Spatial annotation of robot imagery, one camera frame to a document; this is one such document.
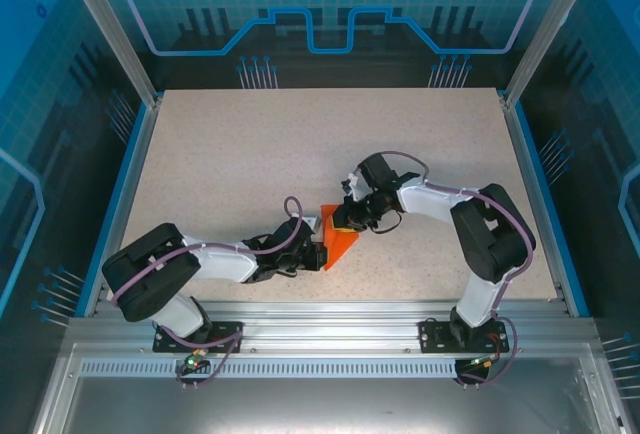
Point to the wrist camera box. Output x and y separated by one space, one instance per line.
354 185
314 224

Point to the aluminium frame post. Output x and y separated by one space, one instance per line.
545 29
117 34

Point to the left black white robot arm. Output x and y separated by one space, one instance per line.
145 274

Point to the blue-edged aluminium side rail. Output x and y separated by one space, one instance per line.
534 194
129 194

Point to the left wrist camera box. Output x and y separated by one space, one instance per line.
314 224

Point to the orange paper sheet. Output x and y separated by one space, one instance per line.
337 254

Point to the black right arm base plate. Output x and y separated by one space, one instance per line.
430 336

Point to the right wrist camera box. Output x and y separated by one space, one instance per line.
354 185

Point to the aluminium mounting rail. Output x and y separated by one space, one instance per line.
325 324

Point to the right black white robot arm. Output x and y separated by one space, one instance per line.
490 234

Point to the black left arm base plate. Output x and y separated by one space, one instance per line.
165 339

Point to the steel tray panel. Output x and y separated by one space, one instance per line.
325 409

